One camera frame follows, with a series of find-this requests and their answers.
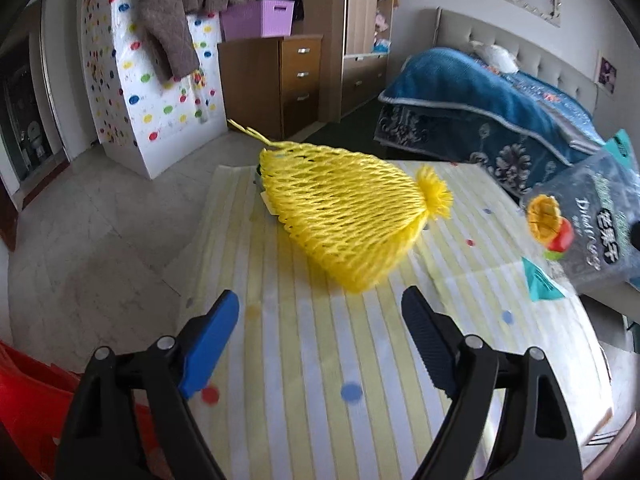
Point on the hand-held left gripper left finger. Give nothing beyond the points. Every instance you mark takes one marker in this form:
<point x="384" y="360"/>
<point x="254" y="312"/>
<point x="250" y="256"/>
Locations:
<point x="210" y="345"/>

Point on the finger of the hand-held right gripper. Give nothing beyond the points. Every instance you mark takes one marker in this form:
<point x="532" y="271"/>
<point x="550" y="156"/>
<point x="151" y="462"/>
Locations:
<point x="636" y="238"/>

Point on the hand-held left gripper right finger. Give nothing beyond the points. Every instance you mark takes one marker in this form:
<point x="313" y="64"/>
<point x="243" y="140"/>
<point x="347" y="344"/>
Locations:
<point x="430" y="345"/>

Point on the dark grey snack pouch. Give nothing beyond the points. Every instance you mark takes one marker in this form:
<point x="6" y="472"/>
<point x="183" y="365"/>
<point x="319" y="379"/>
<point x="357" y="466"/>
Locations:
<point x="590" y="195"/>

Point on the yellow mesh bag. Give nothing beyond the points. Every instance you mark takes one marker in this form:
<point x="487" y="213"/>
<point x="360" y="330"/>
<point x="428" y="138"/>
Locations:
<point x="340" y="200"/>

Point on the yellow striped table cover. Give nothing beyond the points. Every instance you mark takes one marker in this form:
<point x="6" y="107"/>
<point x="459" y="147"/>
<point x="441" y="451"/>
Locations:
<point x="310" y="340"/>

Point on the red plastic stool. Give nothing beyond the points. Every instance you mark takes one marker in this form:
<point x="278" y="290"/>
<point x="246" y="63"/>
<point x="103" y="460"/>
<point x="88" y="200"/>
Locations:
<point x="30" y="395"/>

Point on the beige upholstered bed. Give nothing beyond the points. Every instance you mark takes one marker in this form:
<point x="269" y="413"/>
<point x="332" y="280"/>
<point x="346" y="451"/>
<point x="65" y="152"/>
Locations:
<point x="550" y="60"/>

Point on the white pillow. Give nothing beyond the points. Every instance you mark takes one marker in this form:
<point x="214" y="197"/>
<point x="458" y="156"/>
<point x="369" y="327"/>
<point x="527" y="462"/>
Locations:
<point x="495" y="56"/>

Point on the blue floral blanket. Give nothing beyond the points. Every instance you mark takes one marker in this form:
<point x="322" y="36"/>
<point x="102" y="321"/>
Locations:
<point x="450" y="90"/>

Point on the wooden nightstand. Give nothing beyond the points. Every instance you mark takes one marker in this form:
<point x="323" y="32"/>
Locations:
<point x="250" y="85"/>

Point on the white polka-dot cabinet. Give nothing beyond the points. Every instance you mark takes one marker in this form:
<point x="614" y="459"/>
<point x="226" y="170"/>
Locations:
<point x="135" y="85"/>

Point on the dark glass door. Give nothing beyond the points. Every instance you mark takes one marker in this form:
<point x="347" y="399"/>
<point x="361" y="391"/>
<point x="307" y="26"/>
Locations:
<point x="25" y="110"/>

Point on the purple plastic basket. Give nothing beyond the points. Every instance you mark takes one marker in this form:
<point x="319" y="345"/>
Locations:
<point x="257" y="20"/>

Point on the brown fuzzy coat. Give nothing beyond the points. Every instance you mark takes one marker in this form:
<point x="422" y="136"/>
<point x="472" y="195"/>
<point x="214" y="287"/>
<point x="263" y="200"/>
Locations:
<point x="165" y="10"/>

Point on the wooden wardrobe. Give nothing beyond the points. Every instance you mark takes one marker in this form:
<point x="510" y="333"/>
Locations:
<point x="360" y="10"/>

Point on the small wall poster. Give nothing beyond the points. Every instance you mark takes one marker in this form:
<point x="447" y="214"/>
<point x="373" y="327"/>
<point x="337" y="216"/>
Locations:
<point x="607" y="72"/>

